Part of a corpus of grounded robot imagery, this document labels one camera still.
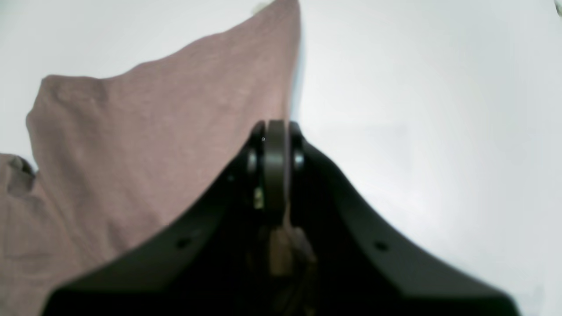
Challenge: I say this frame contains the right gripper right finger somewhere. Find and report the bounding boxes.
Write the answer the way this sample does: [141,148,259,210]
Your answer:
[288,122,519,316]

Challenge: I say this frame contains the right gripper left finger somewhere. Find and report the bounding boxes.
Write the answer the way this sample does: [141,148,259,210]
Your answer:
[42,121,276,316]

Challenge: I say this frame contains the mauve T-shirt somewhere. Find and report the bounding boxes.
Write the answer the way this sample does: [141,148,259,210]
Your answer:
[0,0,301,316]

